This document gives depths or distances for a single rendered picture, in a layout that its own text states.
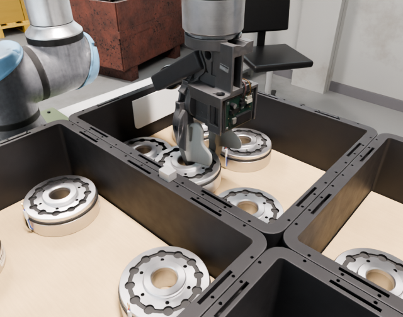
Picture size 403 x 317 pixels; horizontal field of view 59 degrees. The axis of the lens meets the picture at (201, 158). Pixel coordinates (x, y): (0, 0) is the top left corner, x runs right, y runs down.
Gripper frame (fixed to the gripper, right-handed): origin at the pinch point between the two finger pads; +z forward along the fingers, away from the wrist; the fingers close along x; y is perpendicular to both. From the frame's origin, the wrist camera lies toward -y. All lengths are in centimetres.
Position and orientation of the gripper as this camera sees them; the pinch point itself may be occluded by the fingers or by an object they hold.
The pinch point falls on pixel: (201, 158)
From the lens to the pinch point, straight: 57.0
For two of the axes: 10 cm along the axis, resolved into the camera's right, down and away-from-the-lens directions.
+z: 0.0, 8.3, 5.6
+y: 6.8, 4.1, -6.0
